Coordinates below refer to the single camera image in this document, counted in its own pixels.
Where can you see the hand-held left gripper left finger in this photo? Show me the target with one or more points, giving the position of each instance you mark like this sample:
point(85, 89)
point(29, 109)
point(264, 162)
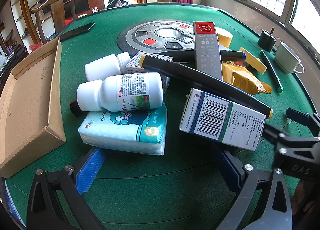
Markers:
point(88, 170)

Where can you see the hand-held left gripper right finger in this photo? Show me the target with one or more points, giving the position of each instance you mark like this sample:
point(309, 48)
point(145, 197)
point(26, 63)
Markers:
point(228, 170)

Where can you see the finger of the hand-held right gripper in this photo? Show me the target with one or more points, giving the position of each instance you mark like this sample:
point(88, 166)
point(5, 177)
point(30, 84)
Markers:
point(302, 118)
point(295, 142)

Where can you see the white barcode medicine box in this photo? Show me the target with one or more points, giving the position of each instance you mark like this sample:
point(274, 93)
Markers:
point(225, 120)

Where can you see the cartoon print tissue pack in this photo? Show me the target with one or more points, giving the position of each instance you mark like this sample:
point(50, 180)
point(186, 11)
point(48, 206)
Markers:
point(120, 130)

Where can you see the yellow rectangular block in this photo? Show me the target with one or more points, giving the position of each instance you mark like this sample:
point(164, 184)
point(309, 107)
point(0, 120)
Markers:
point(255, 61)

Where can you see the yellow foil packet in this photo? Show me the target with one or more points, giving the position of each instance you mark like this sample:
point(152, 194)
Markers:
point(240, 77)

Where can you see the brown cardboard box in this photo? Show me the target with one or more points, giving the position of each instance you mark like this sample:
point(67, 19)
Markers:
point(27, 110)

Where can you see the large white labelled bottle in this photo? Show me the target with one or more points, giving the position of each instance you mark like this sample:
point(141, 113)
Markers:
point(130, 90)

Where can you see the black marker blue end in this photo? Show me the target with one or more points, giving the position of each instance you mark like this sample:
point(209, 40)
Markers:
point(232, 56)

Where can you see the black marker yellow caps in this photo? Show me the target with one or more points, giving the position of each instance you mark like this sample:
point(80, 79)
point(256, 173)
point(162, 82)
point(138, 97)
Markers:
point(190, 75)

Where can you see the small white plastic bottle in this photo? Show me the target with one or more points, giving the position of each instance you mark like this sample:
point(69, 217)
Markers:
point(105, 66)

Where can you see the small red white box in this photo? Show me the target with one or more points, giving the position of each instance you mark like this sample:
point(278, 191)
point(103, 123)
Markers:
point(136, 66)

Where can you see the tall grey glue box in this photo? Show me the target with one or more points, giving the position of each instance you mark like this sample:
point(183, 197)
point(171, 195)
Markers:
point(207, 52)

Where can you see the green pen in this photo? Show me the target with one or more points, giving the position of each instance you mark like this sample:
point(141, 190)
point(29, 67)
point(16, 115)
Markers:
point(271, 70)

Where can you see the small black object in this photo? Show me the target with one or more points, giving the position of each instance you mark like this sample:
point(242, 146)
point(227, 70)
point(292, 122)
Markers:
point(76, 108)

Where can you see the pale green cup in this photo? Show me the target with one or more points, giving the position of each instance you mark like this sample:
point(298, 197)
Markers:
point(285, 57)

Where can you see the black round pot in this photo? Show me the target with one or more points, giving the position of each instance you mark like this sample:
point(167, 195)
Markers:
point(266, 41)

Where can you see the yellow cylindrical jar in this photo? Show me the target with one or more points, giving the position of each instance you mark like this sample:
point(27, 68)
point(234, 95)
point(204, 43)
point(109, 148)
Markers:
point(223, 37)

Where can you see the red plastic bag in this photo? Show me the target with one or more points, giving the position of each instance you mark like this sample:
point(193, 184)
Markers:
point(35, 46)

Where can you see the black smartphone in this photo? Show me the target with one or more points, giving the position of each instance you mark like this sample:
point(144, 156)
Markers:
point(77, 31)

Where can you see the red storage box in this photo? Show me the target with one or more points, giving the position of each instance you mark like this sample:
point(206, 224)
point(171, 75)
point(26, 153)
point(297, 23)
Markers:
point(70, 21)

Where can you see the round grey table panel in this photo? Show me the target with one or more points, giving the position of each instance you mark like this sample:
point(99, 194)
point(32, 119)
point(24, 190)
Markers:
point(155, 35)

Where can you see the wooden display shelf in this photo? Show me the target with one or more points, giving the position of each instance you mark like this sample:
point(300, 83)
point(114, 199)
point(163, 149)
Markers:
point(22, 20)

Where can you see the black white bag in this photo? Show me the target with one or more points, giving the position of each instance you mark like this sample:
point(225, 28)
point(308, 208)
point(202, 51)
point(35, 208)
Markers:
point(120, 1)

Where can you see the wooden armchair curved rail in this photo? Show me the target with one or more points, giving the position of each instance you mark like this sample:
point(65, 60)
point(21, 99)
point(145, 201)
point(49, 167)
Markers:
point(60, 12)

